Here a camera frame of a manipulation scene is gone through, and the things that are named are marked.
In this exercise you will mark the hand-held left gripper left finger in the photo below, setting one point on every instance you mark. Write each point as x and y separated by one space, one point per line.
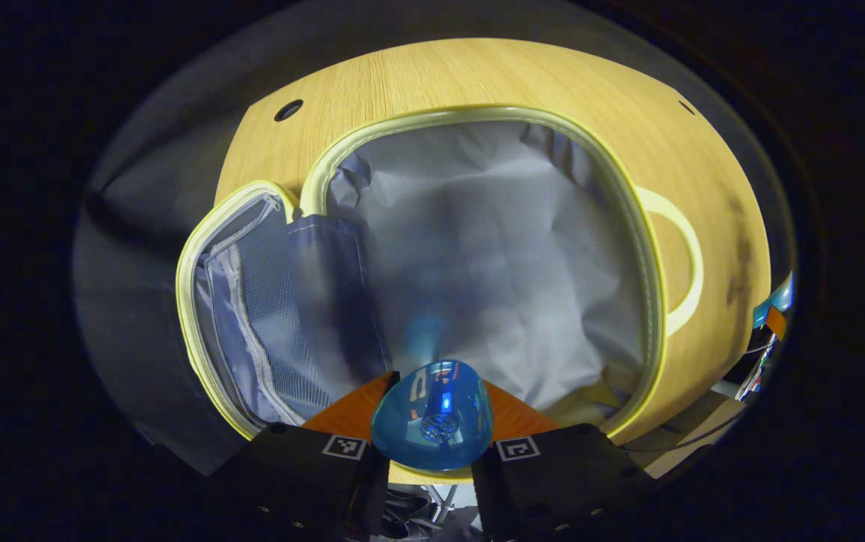
296 482

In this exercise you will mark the tan box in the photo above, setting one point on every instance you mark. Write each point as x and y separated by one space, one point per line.
711 410

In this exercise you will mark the blue skin care bottle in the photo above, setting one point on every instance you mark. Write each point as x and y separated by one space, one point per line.
432 421

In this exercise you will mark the teal and orange object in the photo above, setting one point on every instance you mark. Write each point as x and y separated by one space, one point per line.
778 301

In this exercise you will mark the cream white suitcase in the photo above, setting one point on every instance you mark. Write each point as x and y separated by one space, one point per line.
492 248

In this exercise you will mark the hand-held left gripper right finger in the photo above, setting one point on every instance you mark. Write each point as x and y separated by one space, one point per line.
552 482

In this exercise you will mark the grey metal frame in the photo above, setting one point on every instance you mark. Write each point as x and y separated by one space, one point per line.
432 500

